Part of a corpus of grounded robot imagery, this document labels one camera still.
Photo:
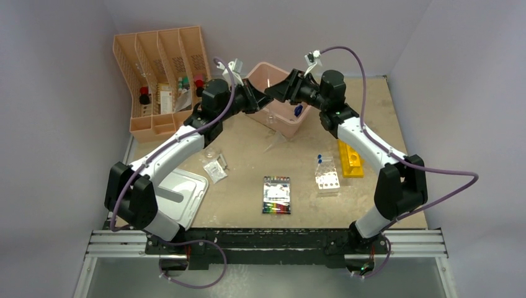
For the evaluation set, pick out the red black stamp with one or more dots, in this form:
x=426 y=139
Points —
x=199 y=83
x=144 y=98

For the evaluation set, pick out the red black stamp right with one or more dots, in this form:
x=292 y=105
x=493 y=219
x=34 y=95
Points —
x=199 y=83

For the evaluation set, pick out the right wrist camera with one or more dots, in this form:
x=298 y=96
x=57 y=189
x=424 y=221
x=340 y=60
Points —
x=312 y=60

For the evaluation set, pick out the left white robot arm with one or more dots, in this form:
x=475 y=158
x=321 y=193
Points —
x=201 y=128

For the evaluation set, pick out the clear plastic well tray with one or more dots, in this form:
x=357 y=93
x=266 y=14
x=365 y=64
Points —
x=326 y=177

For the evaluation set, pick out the clear ruler set packet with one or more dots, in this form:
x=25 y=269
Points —
x=184 y=101

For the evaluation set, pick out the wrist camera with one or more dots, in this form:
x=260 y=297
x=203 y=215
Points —
x=312 y=60
x=231 y=73

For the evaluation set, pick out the yellow test tube rack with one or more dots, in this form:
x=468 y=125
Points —
x=351 y=162

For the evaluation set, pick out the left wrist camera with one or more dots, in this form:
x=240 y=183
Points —
x=231 y=73

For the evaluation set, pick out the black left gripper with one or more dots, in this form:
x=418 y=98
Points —
x=255 y=100

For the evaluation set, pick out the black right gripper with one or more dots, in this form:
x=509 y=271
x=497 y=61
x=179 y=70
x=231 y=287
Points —
x=291 y=86

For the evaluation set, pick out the white card box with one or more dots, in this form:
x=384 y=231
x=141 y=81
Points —
x=165 y=99

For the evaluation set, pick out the red black stamp left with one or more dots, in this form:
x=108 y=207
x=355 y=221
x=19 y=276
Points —
x=144 y=98

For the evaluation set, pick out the coloured marker pen pack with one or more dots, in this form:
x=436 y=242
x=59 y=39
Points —
x=276 y=195

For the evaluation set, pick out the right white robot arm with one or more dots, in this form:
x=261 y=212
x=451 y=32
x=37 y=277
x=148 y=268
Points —
x=401 y=183

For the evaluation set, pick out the white plastic lid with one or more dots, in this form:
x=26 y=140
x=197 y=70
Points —
x=185 y=197

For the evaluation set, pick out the white sachet packet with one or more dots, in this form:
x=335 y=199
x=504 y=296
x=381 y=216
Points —
x=215 y=171

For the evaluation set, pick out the pink plastic bin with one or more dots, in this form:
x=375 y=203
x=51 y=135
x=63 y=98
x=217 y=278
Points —
x=278 y=116

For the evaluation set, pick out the peach plastic desk organizer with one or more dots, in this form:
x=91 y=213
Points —
x=156 y=59

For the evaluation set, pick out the black aluminium base frame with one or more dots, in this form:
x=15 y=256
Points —
x=267 y=262

